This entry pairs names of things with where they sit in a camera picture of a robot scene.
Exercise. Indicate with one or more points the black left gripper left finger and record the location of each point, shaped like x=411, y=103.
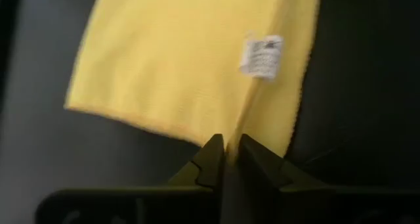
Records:
x=206, y=174

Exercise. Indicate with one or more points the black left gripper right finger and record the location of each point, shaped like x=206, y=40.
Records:
x=262, y=184

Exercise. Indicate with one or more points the yellow microfiber towel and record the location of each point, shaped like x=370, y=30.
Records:
x=164, y=53

